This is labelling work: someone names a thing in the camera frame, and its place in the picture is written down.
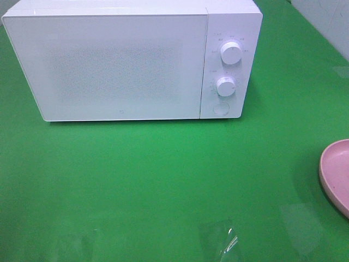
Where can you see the white microwave oven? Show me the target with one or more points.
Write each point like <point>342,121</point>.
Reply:
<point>238,21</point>

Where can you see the green table cloth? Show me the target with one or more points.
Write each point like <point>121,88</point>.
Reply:
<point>165,190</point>

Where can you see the white microwave knob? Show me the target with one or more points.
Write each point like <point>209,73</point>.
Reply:
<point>226,86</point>
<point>231,52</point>

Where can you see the pink plate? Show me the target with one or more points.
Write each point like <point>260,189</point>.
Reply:
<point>333,173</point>

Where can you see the round microwave door button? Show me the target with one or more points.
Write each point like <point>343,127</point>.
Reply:
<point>221,109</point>

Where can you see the white microwave door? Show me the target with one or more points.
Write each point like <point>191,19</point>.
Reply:
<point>98,68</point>

